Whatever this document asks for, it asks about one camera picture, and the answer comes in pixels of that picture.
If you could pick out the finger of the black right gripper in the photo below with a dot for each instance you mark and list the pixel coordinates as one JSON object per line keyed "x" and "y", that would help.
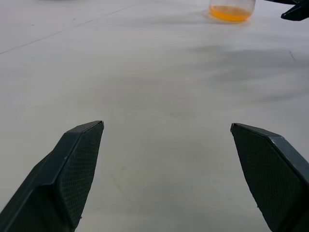
{"x": 300, "y": 13}
{"x": 282, "y": 1}

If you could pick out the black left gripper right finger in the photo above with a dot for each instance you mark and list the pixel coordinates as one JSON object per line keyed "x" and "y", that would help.
{"x": 272, "y": 174}

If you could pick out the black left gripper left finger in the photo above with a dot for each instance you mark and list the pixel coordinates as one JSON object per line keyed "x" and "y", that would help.
{"x": 60, "y": 174}

